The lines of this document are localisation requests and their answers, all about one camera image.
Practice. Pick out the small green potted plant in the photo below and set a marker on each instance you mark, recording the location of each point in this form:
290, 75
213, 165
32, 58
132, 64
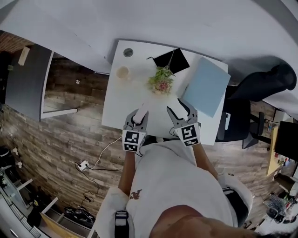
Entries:
161, 81

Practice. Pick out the beige cup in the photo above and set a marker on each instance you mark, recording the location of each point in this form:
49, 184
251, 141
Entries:
122, 72

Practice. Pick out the white calculator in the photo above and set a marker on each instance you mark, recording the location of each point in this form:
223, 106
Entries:
142, 113

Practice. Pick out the white table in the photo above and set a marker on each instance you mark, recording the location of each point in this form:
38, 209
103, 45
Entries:
121, 104

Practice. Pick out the black bag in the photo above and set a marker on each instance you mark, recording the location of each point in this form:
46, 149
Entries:
80, 217

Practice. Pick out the white power strip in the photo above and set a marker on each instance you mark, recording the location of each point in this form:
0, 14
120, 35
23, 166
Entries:
84, 165

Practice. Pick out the black monitor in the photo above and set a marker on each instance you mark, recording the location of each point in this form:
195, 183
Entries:
288, 140

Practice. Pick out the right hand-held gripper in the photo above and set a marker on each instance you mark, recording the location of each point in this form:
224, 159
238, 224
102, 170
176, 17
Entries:
189, 134

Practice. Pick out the person's white shirt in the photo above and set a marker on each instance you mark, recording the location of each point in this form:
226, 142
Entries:
172, 181

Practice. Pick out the wooden side desk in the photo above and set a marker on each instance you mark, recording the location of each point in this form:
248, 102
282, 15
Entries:
272, 151

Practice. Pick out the person's left forearm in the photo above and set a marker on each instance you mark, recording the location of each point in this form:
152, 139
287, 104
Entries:
127, 172

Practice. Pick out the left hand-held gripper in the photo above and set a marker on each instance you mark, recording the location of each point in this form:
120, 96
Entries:
134, 139

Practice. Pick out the black tablet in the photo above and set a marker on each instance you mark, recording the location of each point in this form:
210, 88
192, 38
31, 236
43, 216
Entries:
177, 60

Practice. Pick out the black office chair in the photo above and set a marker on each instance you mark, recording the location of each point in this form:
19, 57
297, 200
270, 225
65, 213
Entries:
242, 114

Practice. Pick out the person's right forearm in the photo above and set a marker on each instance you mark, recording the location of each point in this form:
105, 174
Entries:
203, 160

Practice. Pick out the grey cabinet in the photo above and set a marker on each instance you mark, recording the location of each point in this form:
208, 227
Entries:
28, 81

